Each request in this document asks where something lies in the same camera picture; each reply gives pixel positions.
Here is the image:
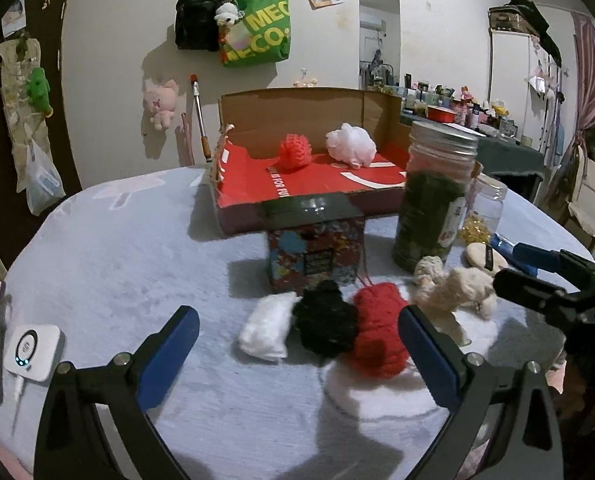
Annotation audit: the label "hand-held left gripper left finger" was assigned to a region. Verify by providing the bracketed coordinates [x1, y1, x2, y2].
[34, 305, 200, 480]

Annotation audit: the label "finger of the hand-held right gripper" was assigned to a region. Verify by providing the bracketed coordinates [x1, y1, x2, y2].
[490, 234, 595, 286]
[492, 267, 585, 328]

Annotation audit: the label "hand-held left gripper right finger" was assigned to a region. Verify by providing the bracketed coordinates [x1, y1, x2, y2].
[397, 304, 563, 480]

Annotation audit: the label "beige powder puff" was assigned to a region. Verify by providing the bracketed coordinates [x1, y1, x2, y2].
[463, 242, 511, 273]

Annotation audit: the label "red yarn ball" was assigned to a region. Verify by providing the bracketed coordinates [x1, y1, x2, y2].
[350, 281, 413, 380]

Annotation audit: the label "cream knitted toy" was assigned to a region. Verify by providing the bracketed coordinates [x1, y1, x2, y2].
[413, 255, 498, 346]

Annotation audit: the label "white soft cloth wad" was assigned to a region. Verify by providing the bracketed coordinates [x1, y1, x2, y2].
[237, 291, 301, 362]

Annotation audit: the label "black yarn ball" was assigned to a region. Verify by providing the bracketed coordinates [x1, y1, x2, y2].
[291, 279, 361, 358]

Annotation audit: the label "cardboard box with red lining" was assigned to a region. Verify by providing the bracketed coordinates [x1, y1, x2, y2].
[210, 87, 413, 236]

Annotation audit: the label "small jar of gold capsules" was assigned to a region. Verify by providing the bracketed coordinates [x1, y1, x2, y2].
[460, 172, 508, 246]

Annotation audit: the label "chair with cream cover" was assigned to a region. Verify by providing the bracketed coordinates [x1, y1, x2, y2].
[567, 150, 595, 256]

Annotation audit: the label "side table with dark cloth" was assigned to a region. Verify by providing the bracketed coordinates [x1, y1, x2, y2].
[400, 110, 545, 181]

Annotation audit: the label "tall jar of green leaves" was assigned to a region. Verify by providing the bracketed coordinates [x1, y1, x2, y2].
[392, 120, 479, 273]

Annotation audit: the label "white charger device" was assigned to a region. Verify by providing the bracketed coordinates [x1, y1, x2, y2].
[3, 326, 63, 383]

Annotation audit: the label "patterned box with black lid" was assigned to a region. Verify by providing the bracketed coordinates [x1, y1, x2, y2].
[260, 195, 368, 295]

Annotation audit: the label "cluster of cosmetic bottles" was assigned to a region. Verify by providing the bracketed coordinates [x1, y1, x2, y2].
[402, 74, 521, 141]

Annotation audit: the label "white wardrobe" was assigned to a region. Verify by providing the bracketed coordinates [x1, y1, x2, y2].
[487, 30, 563, 151]

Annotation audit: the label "pink curtain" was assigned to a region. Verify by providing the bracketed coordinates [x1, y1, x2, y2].
[562, 12, 595, 201]

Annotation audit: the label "white mesh bath pouf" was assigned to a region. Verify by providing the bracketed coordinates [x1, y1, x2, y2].
[325, 122, 378, 168]

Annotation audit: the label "white plastic bag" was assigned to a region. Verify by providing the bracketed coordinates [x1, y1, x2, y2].
[24, 140, 67, 216]

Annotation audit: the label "red mesh bath pouf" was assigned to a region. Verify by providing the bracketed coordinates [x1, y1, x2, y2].
[278, 133, 313, 167]

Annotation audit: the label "bags on wardrobe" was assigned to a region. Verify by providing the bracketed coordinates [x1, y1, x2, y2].
[487, 0, 563, 66]

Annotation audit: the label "pink pig plush toy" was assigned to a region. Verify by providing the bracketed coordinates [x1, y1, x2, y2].
[142, 78, 179, 131]

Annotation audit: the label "green plush toy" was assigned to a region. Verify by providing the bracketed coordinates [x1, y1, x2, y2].
[27, 67, 53, 116]

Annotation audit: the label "beige hanging organiser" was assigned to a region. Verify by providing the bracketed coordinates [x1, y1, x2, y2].
[0, 35, 53, 171]

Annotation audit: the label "green tote bag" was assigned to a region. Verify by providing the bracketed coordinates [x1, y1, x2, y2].
[218, 0, 292, 68]

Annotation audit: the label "black backpack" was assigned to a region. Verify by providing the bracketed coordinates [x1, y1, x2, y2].
[174, 0, 224, 52]

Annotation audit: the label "small white plush toy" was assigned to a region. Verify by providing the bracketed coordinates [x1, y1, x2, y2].
[214, 2, 240, 27]

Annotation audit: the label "door poster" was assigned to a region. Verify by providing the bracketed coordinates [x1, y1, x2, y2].
[0, 0, 28, 38]

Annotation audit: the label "white charger cable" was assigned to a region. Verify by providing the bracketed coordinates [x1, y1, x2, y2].
[11, 377, 28, 436]

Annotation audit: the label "wall mirror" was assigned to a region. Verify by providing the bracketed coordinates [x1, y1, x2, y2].
[358, 0, 402, 93]

